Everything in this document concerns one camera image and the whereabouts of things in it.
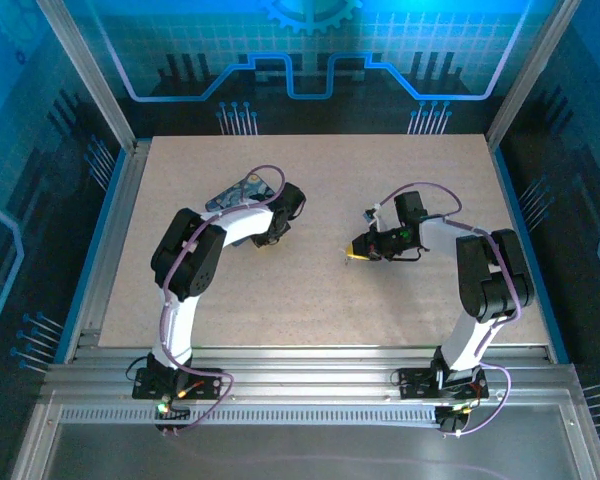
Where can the starry night print box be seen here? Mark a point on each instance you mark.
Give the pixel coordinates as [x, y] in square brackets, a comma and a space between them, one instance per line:
[235, 192]

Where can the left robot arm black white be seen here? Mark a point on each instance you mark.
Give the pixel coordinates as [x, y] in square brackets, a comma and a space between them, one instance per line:
[190, 255]

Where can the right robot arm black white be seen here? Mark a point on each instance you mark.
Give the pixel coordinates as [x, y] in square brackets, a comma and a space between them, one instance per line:
[490, 280]

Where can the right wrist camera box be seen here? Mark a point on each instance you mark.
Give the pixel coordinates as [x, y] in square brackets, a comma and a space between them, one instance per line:
[371, 214]

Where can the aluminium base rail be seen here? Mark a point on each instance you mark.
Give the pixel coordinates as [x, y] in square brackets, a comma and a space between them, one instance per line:
[305, 370]

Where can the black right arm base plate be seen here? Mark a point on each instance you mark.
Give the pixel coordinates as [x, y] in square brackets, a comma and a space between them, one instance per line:
[415, 382]

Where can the aluminium side rail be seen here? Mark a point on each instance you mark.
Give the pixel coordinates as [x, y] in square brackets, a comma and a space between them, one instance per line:
[115, 240]

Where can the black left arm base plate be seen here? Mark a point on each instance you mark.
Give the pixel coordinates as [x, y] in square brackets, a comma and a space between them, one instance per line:
[205, 382]

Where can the aluminium frame post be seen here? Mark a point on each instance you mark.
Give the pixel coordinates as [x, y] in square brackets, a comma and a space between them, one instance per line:
[530, 70]
[87, 75]

